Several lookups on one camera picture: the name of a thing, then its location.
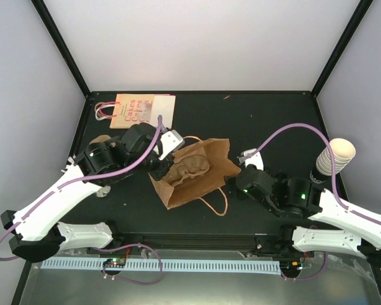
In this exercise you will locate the brown pulp cup carrier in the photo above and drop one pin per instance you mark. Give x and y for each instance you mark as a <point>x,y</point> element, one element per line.
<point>187,168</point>
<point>100,142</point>

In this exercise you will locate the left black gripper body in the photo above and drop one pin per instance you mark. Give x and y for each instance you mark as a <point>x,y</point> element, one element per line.
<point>158,173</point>

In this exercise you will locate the perforated white metal rail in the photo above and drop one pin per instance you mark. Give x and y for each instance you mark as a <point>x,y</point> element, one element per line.
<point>166,265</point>

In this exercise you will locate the stack of white paper cups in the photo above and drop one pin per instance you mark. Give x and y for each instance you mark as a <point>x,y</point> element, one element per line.
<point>343,153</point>

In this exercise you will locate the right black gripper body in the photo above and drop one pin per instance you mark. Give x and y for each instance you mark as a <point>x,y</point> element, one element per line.
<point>271,203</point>

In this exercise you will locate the brown paper bag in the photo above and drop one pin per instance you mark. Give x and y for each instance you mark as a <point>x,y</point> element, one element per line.
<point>221,169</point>

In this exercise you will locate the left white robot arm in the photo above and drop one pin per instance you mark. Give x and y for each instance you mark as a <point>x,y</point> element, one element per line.
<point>37,230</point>

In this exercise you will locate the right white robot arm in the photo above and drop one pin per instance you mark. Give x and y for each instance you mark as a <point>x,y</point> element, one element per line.
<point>357,231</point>

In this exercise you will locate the printed orange paper bag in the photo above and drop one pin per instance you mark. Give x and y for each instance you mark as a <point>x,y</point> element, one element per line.
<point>131,109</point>

